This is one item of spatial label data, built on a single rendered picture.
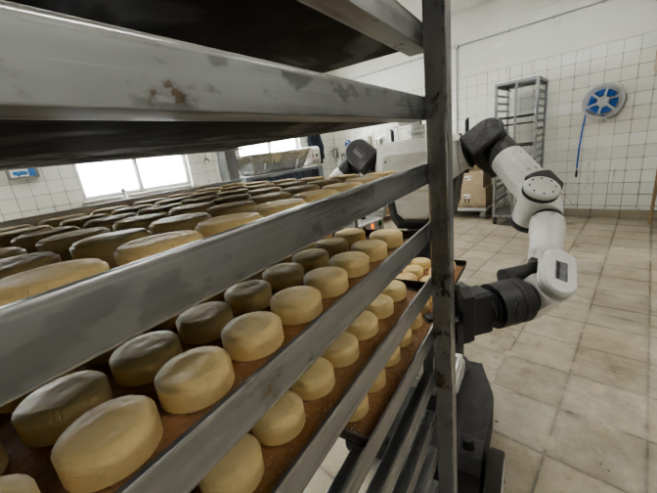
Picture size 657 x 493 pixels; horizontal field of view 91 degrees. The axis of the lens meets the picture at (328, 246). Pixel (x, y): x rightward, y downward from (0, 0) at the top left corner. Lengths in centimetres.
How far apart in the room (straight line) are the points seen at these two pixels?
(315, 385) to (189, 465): 18
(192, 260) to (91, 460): 11
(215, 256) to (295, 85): 13
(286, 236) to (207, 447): 13
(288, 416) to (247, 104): 25
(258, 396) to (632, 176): 551
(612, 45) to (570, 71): 43
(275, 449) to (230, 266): 19
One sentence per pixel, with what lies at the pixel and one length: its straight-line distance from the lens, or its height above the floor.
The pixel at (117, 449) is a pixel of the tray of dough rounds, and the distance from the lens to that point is 22.
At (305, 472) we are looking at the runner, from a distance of 30.
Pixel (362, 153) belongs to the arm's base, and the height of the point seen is 126.
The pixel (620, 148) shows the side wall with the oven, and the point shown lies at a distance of 557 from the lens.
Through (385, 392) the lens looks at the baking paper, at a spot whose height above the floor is 95.
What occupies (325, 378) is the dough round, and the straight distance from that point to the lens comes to 36.
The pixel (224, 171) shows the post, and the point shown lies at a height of 127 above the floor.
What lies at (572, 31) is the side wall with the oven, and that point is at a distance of 571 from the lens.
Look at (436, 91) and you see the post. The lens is 51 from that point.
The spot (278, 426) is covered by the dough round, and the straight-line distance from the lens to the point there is 32.
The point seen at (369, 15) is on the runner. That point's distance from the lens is 37.
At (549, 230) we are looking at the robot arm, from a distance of 86.
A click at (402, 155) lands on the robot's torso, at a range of 110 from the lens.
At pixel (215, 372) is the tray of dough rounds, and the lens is 24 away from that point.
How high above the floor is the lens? 128
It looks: 16 degrees down
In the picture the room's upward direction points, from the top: 7 degrees counter-clockwise
